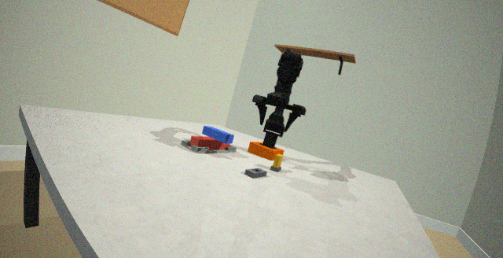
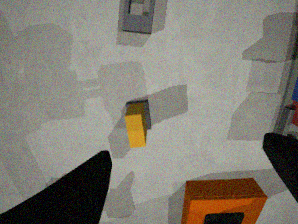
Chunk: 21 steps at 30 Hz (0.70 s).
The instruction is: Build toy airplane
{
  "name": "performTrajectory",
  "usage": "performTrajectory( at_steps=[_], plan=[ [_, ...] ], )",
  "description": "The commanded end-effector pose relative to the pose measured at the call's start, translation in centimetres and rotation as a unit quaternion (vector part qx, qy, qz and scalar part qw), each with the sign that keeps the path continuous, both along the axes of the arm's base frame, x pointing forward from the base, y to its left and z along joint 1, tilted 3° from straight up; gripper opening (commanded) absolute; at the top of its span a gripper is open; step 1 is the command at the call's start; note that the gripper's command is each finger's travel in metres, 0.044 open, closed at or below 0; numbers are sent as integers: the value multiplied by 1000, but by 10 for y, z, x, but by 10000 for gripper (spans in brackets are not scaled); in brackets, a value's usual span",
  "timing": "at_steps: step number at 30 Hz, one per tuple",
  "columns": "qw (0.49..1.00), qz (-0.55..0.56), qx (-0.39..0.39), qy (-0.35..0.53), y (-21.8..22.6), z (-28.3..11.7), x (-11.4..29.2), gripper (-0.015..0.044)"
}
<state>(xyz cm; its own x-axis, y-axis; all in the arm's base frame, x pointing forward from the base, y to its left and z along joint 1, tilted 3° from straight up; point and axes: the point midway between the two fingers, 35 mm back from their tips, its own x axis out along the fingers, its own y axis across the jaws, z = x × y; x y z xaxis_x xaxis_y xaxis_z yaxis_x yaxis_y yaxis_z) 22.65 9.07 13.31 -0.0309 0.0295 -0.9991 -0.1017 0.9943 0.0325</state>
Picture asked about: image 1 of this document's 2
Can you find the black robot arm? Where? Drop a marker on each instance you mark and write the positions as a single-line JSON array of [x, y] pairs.
[[290, 65]]

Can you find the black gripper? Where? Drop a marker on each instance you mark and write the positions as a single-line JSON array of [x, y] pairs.
[[297, 110]]

